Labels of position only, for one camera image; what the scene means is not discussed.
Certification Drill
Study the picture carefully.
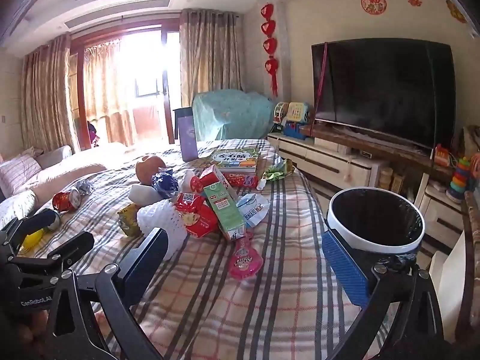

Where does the round red wall sticker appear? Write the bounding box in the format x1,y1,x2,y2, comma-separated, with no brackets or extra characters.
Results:
361,0,386,15

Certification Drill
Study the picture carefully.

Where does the teal toy cash register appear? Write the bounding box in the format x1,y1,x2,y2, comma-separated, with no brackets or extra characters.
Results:
287,102,314,125

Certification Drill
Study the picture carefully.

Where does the white TV cabinet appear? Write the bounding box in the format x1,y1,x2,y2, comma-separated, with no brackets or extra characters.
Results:
267,124,466,256

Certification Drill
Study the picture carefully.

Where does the yellow wrapper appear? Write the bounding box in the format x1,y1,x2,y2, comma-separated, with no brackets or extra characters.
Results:
117,203,145,238

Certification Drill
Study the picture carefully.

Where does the red purple packet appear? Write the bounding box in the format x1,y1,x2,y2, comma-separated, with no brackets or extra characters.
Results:
221,172,259,189

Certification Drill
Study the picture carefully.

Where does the beige patterned curtain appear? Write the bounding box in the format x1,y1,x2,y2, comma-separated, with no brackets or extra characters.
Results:
20,34,76,154
179,8,246,107

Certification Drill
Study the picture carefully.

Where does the red can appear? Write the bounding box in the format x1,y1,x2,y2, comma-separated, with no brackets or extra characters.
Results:
52,191,82,212

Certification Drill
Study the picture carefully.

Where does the cream round jar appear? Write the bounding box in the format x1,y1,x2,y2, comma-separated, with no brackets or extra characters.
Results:
379,167,394,192

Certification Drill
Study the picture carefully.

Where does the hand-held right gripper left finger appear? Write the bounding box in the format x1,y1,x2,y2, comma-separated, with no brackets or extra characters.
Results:
45,227,169,360

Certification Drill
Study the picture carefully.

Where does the red snack packet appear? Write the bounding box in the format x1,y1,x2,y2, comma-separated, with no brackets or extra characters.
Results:
173,192,220,239

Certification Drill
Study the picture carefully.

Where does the red heart hanging decoration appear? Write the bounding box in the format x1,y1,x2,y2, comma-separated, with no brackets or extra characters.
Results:
260,4,280,96

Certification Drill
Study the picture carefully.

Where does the green snack wrapper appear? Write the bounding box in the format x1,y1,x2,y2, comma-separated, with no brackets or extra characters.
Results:
262,158,294,181

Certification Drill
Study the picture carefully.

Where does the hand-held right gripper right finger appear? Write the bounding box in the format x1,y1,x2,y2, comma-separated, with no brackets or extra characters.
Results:
321,229,445,360

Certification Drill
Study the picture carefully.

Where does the white furniture panel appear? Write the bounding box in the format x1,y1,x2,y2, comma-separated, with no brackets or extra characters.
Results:
427,229,469,331

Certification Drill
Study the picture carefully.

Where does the blue white crumpled wrapper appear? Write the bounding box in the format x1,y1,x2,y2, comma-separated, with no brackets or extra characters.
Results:
151,169,180,200

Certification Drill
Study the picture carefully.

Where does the white foam block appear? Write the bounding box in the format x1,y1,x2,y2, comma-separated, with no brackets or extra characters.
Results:
129,184,160,207

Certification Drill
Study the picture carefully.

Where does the blue toy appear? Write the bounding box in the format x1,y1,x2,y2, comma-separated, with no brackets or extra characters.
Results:
283,122,312,139

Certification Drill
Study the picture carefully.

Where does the purple water bottle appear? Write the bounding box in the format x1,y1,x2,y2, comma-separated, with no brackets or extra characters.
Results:
173,107,199,162

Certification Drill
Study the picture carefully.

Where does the brown paper bag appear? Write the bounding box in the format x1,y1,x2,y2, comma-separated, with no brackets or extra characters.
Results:
452,125,480,158

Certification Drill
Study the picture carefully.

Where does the white foam net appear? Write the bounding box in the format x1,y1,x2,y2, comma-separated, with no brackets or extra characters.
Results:
137,199,188,261

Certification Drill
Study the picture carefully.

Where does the brown marble counter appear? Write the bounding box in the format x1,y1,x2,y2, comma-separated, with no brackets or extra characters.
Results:
455,191,480,342

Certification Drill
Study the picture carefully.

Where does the black television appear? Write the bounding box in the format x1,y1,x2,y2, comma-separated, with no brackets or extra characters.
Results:
310,38,456,151

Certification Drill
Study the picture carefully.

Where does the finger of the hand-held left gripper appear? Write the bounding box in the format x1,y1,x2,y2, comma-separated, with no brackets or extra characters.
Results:
8,231,95,271
0,208,58,248

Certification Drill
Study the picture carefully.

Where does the gold cartoon wall sticker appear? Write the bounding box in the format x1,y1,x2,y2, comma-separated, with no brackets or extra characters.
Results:
446,0,467,23

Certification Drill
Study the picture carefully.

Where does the red apple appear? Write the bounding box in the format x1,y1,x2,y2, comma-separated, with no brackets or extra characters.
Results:
135,154,166,185

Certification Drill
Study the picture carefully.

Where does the wooden balcony door frame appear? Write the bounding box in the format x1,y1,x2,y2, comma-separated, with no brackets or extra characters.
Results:
69,22,181,147

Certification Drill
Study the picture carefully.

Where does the sheer curtain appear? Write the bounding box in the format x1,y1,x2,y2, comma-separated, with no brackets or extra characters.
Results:
82,41,136,136

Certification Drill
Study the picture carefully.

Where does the person's left hand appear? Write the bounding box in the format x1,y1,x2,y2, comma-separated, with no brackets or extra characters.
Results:
11,313,51,360

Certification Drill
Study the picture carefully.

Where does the striped pillow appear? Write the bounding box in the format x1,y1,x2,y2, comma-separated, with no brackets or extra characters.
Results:
0,154,42,199

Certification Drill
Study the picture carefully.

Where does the red drink carton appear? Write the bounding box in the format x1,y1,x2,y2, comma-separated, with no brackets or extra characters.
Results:
198,164,230,188

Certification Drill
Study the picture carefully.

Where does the green children's book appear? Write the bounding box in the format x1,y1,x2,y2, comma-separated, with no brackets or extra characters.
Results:
197,148,260,175

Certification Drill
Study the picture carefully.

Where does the white trash bin black bag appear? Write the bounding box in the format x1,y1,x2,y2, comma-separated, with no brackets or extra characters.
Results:
328,188,422,267

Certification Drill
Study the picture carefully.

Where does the green drink carton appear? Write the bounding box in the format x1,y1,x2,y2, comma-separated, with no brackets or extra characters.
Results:
202,182,247,241

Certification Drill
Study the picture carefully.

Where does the dark purple object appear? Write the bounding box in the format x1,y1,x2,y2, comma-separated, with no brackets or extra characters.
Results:
86,120,102,147

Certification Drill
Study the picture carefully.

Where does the teal covered furniture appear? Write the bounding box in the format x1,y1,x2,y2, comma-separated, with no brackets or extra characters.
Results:
192,89,276,141

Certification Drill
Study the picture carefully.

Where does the stacking ring toy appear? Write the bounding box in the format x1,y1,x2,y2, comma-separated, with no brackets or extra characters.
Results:
446,156,474,204

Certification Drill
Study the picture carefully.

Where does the pink candy pack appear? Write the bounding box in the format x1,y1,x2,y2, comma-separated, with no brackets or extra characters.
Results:
229,230,263,280

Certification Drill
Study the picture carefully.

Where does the red toy phone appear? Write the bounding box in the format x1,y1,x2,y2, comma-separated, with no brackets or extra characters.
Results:
434,143,452,166

